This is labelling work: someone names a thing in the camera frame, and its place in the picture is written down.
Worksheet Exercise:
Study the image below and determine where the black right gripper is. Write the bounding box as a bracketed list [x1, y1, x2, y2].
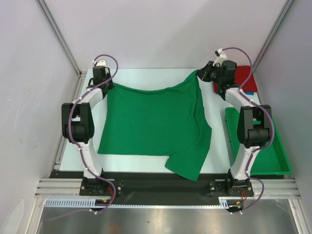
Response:
[195, 61, 224, 84]

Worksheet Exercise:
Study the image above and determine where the green t shirt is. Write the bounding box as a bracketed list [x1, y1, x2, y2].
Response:
[98, 72, 212, 181]

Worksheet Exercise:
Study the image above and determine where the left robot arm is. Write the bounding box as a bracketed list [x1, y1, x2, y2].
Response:
[61, 60, 115, 196]

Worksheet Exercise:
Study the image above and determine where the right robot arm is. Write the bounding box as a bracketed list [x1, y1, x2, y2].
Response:
[196, 59, 274, 197]

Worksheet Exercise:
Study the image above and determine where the folded red t shirt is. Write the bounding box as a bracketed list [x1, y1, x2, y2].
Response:
[213, 61, 257, 95]

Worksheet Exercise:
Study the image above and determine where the folded blue t shirt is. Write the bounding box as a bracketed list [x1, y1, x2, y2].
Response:
[244, 91, 254, 96]

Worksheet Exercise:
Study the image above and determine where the green plastic bin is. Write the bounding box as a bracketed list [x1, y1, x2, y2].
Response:
[225, 107, 292, 176]

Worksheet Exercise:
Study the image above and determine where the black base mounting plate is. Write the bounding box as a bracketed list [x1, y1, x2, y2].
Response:
[48, 170, 254, 206]

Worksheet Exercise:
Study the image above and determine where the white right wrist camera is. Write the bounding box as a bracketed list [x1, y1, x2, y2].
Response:
[213, 48, 227, 67]

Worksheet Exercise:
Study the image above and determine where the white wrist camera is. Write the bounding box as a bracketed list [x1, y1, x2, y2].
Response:
[213, 48, 227, 67]
[93, 59, 107, 67]

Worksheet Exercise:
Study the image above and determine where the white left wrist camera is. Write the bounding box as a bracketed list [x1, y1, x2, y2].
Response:
[93, 59, 107, 67]

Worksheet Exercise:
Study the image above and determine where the right aluminium frame post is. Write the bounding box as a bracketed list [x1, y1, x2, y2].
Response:
[253, 0, 296, 72]

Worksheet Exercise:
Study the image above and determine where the aluminium frame post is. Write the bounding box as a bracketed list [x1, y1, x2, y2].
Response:
[253, 0, 296, 72]
[35, 0, 81, 76]

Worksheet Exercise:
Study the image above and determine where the aluminium left side rail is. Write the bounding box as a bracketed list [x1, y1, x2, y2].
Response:
[54, 70, 87, 169]

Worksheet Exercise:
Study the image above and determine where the aluminium rail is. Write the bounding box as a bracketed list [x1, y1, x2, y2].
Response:
[35, 178, 301, 199]
[54, 70, 87, 169]

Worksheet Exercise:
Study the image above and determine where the left aluminium frame post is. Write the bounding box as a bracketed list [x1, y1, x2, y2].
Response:
[35, 0, 81, 76]

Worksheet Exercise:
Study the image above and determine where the grey slotted cable duct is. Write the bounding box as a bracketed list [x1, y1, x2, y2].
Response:
[45, 196, 244, 210]

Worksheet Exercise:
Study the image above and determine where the aluminium front rail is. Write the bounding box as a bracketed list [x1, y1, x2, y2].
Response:
[35, 178, 301, 199]

